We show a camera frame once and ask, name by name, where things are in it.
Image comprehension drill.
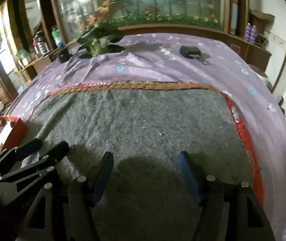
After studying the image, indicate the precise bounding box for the red cardboard box white inside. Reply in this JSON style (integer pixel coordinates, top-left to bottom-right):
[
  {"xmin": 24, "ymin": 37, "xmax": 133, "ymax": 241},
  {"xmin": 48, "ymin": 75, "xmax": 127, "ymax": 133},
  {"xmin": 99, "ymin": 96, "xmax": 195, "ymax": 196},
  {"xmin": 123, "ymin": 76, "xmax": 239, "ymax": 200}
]
[{"xmin": 0, "ymin": 115, "xmax": 28, "ymax": 155}]

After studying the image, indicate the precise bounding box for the purple floral tablecloth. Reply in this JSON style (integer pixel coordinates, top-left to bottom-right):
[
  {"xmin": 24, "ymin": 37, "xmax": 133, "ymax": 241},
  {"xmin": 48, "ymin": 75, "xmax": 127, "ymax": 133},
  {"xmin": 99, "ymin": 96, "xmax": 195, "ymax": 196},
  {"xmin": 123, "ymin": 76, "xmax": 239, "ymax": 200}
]
[{"xmin": 5, "ymin": 33, "xmax": 286, "ymax": 241}]

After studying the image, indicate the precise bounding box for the flower garden wall mural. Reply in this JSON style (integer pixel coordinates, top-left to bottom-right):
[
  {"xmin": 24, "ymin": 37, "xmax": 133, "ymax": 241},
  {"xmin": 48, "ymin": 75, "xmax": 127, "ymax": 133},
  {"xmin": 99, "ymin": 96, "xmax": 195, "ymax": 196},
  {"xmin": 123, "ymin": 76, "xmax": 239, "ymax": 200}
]
[{"xmin": 49, "ymin": 0, "xmax": 230, "ymax": 32}]

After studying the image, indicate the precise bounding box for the grey felt mat red border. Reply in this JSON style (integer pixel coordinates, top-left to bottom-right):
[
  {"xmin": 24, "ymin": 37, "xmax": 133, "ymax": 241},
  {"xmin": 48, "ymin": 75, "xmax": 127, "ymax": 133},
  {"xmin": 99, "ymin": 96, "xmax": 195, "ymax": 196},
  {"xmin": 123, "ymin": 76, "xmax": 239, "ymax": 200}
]
[{"xmin": 20, "ymin": 80, "xmax": 264, "ymax": 241}]

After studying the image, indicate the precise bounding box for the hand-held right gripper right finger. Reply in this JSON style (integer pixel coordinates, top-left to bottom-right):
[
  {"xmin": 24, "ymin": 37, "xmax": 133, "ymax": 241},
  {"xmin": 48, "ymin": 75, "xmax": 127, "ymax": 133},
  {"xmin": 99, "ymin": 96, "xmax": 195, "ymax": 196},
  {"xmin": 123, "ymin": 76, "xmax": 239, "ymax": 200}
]
[{"xmin": 178, "ymin": 151, "xmax": 276, "ymax": 241}]

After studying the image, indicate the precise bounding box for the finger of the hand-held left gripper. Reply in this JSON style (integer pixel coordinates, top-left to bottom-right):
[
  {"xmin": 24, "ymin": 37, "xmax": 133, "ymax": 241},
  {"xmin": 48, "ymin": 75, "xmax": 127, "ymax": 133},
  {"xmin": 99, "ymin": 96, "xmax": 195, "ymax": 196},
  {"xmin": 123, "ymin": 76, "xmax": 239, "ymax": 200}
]
[
  {"xmin": 0, "ymin": 141, "xmax": 70, "ymax": 191},
  {"xmin": 0, "ymin": 139, "xmax": 42, "ymax": 171}
]

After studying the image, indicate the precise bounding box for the purple spray bottle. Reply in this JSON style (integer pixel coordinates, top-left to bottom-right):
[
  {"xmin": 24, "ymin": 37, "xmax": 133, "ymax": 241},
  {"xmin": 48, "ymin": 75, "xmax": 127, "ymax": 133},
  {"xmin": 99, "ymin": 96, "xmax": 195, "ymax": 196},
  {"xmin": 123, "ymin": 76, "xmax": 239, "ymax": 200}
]
[
  {"xmin": 243, "ymin": 23, "xmax": 251, "ymax": 42},
  {"xmin": 250, "ymin": 25, "xmax": 258, "ymax": 43}
]

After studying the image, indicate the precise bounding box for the black cylindrical holder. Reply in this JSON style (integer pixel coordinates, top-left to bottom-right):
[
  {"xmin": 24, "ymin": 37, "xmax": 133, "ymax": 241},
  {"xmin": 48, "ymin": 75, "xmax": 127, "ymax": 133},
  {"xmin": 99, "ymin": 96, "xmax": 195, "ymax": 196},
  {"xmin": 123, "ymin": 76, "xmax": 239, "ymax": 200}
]
[{"xmin": 58, "ymin": 47, "xmax": 70, "ymax": 63}]

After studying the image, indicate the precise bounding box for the black steel thermos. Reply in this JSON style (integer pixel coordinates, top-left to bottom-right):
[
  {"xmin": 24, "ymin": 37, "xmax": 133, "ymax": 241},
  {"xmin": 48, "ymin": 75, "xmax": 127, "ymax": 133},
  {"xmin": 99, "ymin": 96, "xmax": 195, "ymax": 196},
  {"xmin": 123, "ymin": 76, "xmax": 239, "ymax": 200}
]
[{"xmin": 34, "ymin": 31, "xmax": 49, "ymax": 54}]

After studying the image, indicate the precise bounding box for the green plastic bottle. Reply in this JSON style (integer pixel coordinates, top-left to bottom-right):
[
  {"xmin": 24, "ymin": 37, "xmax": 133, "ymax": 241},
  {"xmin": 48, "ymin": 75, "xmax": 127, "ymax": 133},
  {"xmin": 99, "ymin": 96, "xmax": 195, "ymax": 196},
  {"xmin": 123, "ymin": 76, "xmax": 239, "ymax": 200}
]
[{"xmin": 51, "ymin": 26, "xmax": 64, "ymax": 48}]

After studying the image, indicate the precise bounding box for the brown cardboard box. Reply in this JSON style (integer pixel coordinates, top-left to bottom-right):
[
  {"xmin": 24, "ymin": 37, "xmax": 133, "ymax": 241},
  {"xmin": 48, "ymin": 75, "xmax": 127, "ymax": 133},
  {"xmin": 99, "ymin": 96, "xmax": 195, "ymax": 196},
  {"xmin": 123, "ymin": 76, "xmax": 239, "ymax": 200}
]
[{"xmin": 250, "ymin": 9, "xmax": 275, "ymax": 23}]

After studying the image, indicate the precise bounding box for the black car key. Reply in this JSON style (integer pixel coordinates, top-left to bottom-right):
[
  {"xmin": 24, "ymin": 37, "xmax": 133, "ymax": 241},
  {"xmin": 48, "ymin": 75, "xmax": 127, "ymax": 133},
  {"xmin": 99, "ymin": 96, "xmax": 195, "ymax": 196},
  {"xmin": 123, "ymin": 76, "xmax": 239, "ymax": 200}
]
[{"xmin": 180, "ymin": 45, "xmax": 210, "ymax": 66}]

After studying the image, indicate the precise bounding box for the wooden side cabinet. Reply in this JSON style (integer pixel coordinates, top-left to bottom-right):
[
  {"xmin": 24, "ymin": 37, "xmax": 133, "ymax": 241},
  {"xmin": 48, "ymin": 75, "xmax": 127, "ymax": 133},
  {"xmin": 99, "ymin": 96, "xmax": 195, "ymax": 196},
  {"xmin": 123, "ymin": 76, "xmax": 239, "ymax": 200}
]
[{"xmin": 15, "ymin": 48, "xmax": 58, "ymax": 81}]

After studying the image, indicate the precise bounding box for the green bok choy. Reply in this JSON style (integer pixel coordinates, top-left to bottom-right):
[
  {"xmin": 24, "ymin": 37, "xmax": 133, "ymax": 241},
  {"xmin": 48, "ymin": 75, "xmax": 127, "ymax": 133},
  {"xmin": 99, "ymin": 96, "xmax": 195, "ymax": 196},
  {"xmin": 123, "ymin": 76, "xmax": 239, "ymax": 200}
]
[{"xmin": 76, "ymin": 26, "xmax": 124, "ymax": 57}]

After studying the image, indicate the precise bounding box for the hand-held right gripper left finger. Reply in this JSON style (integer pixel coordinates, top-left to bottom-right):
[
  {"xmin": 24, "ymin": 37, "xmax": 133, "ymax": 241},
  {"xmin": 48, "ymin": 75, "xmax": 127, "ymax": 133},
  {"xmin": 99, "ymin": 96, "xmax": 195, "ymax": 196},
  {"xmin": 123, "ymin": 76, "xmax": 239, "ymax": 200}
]
[{"xmin": 16, "ymin": 151, "xmax": 114, "ymax": 241}]

